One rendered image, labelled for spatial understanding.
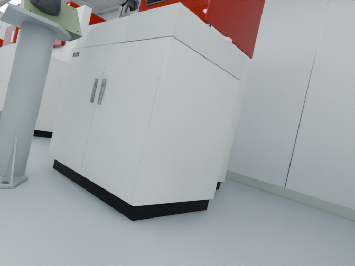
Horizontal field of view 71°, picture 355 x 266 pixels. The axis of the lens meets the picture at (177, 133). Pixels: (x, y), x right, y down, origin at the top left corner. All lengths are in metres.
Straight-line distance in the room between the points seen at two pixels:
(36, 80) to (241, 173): 2.41
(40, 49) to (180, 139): 0.85
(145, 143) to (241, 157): 2.20
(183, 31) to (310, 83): 2.09
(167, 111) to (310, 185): 2.07
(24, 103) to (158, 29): 0.77
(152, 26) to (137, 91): 0.30
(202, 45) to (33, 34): 0.84
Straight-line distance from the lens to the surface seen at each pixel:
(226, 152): 2.26
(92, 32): 1.72
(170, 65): 1.11
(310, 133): 2.92
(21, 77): 1.49
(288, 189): 2.93
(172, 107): 1.13
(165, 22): 1.19
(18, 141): 1.50
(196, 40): 1.24
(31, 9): 1.55
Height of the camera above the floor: 0.43
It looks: level
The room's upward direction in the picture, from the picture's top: 13 degrees clockwise
